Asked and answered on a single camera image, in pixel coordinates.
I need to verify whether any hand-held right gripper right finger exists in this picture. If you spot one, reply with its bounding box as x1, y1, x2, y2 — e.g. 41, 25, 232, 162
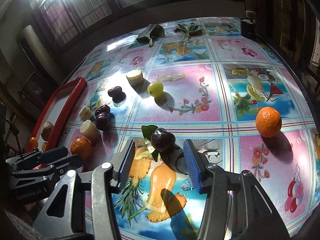
183, 139, 290, 240

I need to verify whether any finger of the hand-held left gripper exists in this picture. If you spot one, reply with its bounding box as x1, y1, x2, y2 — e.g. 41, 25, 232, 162
54, 154, 83, 178
39, 147, 69, 164

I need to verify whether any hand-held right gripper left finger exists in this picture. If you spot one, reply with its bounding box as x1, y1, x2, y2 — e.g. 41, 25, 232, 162
32, 139, 137, 240

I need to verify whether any small orange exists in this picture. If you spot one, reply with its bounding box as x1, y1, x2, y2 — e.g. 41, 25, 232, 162
70, 137, 92, 161

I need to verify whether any sugarcane piece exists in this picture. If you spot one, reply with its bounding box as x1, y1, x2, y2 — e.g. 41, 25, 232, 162
79, 106, 95, 122
126, 70, 143, 87
79, 120, 101, 142

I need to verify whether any red tray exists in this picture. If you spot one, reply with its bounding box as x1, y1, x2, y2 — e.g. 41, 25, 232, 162
24, 77, 88, 155

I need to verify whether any large orange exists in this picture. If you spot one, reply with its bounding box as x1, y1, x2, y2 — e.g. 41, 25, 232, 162
255, 106, 282, 138

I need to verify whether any brown kiwi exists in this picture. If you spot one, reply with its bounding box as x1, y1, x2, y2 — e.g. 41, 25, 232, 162
40, 121, 54, 141

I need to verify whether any fruit printed tablecloth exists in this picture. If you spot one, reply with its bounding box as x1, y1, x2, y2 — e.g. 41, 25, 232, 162
32, 16, 320, 240

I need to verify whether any red date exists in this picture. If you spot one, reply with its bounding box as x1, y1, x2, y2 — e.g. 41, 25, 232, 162
108, 86, 125, 102

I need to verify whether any white cylinder tank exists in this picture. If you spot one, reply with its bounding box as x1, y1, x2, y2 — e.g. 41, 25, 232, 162
21, 26, 54, 80

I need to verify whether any large green leaf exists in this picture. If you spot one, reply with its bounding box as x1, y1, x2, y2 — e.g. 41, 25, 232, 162
136, 24, 165, 47
174, 22, 202, 40

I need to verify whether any black device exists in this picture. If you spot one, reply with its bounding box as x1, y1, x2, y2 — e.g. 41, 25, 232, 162
240, 10, 256, 39

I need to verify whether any window with metal grille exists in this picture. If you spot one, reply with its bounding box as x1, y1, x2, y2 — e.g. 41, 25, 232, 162
22, 0, 238, 45

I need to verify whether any black cable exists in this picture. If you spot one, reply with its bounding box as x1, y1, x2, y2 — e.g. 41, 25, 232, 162
5, 119, 24, 159

